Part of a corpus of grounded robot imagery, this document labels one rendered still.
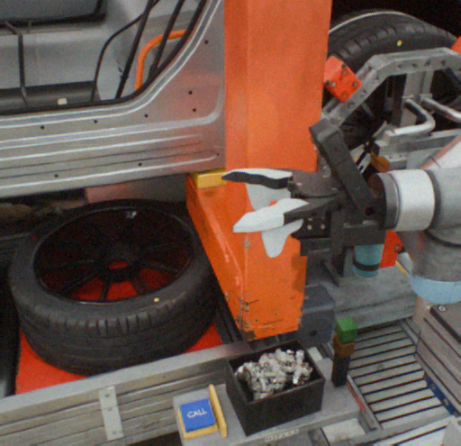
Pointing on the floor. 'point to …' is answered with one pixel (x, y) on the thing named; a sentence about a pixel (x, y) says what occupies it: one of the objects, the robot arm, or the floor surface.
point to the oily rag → (47, 213)
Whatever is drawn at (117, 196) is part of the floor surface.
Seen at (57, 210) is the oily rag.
